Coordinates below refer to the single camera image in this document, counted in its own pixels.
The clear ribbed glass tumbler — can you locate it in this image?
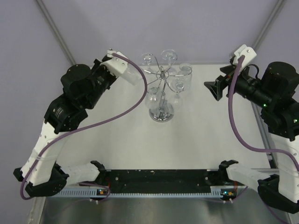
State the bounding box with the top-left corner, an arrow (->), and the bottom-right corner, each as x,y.
176,63 -> 192,91

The etched clear wine glass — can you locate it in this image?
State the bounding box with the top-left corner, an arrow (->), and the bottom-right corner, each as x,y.
161,49 -> 178,76

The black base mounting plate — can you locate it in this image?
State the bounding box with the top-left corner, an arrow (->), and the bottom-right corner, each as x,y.
86,169 -> 242,194

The small clear wine glass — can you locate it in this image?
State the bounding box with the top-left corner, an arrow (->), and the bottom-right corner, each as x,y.
145,86 -> 162,111

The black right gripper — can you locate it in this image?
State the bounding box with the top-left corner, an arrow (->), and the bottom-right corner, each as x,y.
204,63 -> 274,109

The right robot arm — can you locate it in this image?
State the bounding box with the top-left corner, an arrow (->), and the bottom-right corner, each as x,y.
204,62 -> 299,214

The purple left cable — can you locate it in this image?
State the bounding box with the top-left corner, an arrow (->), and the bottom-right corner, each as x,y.
20,52 -> 148,201

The tall clear wine glass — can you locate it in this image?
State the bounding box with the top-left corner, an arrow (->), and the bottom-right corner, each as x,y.
141,53 -> 154,73

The right controller board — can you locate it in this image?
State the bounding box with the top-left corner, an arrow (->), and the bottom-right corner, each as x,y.
210,186 -> 237,200

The aluminium frame rail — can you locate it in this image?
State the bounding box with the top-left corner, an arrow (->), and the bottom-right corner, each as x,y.
37,167 -> 294,191

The controller board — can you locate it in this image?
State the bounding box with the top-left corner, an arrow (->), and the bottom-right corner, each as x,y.
210,186 -> 237,200
57,188 -> 112,199

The left controller board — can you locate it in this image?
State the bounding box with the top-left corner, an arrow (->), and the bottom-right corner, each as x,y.
57,188 -> 112,199

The chrome wine glass rack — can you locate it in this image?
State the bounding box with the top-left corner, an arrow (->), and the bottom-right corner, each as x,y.
144,55 -> 180,123

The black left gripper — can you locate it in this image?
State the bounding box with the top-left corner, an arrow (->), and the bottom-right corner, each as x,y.
84,56 -> 118,110

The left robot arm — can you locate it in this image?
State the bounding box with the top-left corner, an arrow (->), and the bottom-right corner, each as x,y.
14,56 -> 118,198

